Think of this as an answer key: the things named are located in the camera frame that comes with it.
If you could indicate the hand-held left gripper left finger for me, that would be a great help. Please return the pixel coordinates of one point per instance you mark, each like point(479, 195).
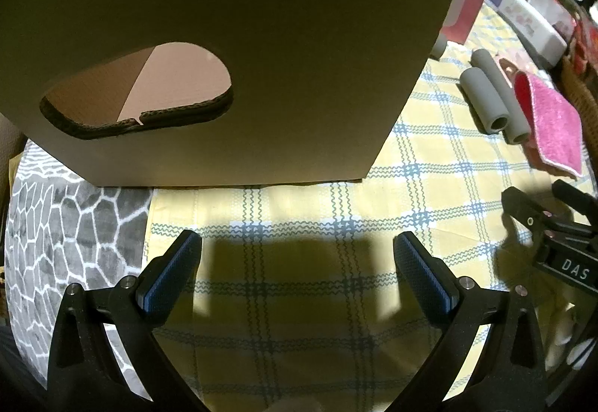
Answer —
point(161, 286)

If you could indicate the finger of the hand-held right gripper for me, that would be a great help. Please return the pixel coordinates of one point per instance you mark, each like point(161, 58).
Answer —
point(572, 199)
point(521, 208)

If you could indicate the wicker basket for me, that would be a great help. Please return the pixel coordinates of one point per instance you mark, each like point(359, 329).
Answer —
point(577, 85)

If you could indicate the white case with pink print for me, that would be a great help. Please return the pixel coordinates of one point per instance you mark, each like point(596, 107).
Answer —
point(532, 26)

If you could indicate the grey honeycomb pattern blanket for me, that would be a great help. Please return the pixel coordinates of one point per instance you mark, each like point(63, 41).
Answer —
point(70, 215)

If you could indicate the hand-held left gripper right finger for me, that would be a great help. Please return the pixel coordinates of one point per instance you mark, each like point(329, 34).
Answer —
point(427, 281)

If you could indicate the yellow plaid tablecloth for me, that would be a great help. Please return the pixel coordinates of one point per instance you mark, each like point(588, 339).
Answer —
point(303, 215)

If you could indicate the grey foam tube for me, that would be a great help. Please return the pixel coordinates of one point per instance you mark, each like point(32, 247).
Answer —
point(511, 113)
point(483, 101)
point(438, 48)

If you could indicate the pink fluffy cloth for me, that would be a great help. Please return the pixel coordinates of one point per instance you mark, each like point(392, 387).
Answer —
point(553, 122)

